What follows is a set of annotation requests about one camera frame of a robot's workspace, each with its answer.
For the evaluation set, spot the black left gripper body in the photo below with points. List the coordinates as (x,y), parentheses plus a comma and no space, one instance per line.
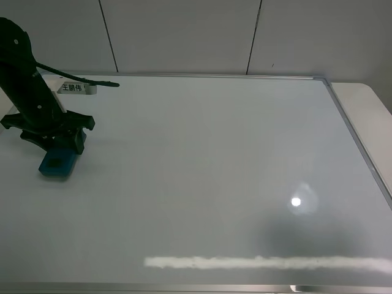
(39,111)

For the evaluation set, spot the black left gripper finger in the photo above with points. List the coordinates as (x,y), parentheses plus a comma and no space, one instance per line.
(45,142)
(78,141)

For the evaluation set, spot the teal whiteboard eraser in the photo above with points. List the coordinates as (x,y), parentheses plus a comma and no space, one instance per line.
(59,160)

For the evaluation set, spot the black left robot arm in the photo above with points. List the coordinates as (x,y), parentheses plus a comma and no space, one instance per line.
(16,54)

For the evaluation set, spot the white aluminium-framed whiteboard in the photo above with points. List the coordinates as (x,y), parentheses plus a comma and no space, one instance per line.
(207,184)

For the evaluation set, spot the white labelled wrist camera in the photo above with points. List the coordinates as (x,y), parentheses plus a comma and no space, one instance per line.
(66,86)

